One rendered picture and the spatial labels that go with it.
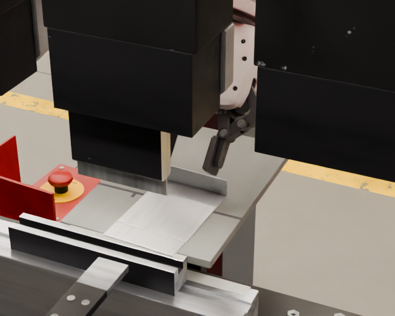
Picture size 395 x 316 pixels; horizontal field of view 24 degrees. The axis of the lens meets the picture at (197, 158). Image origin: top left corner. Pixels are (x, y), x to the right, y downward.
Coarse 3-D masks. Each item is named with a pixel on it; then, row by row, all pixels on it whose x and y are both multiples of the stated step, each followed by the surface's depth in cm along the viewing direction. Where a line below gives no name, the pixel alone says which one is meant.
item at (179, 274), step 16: (16, 224) 99; (32, 224) 100; (48, 224) 99; (64, 224) 99; (16, 240) 100; (32, 240) 99; (48, 240) 97; (64, 240) 97; (80, 240) 98; (96, 240) 97; (48, 256) 99; (64, 256) 98; (80, 256) 97; (96, 256) 96; (112, 256) 95; (128, 256) 94; (144, 256) 96; (160, 256) 95; (128, 272) 95; (144, 272) 94; (160, 272) 93; (176, 272) 93; (160, 288) 94; (176, 288) 94
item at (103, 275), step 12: (96, 264) 92; (108, 264) 92; (120, 264) 92; (84, 276) 91; (96, 276) 91; (108, 276) 91; (120, 276) 91; (72, 288) 89; (84, 288) 89; (96, 288) 89; (108, 288) 89; (60, 300) 87; (72, 300) 87; (84, 300) 87; (96, 300) 87; (48, 312) 86; (60, 312) 86; (72, 312) 86; (84, 312) 86
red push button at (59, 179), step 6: (54, 174) 145; (60, 174) 145; (66, 174) 145; (48, 180) 144; (54, 180) 144; (60, 180) 144; (66, 180) 144; (72, 180) 145; (54, 186) 144; (60, 186) 144; (66, 186) 145; (60, 192) 145
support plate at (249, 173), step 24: (192, 144) 115; (240, 144) 115; (192, 168) 110; (240, 168) 110; (264, 168) 110; (96, 192) 105; (120, 192) 105; (144, 192) 105; (240, 192) 105; (264, 192) 106; (72, 216) 101; (96, 216) 101; (120, 216) 101; (216, 216) 101; (240, 216) 101; (192, 240) 97; (216, 240) 97
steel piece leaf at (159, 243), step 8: (120, 224) 99; (112, 232) 98; (120, 232) 98; (128, 232) 98; (136, 232) 98; (144, 232) 98; (120, 240) 97; (128, 240) 96; (136, 240) 96; (144, 240) 96; (152, 240) 96; (160, 240) 96; (168, 240) 96; (176, 240) 96; (152, 248) 95; (160, 248) 95; (168, 248) 95; (176, 248) 95
